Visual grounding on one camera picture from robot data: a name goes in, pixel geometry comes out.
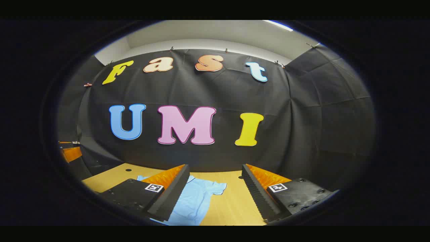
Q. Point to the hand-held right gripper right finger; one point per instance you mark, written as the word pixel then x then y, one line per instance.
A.
pixel 257 196

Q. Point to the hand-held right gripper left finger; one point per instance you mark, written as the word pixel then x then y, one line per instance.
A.
pixel 173 196

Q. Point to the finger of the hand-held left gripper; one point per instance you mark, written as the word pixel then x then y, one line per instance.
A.
pixel 72 154

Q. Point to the light blue T-shirt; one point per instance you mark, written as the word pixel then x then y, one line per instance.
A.
pixel 195 201

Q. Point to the black backdrop cloth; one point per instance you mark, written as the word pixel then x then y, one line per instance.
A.
pixel 302 117

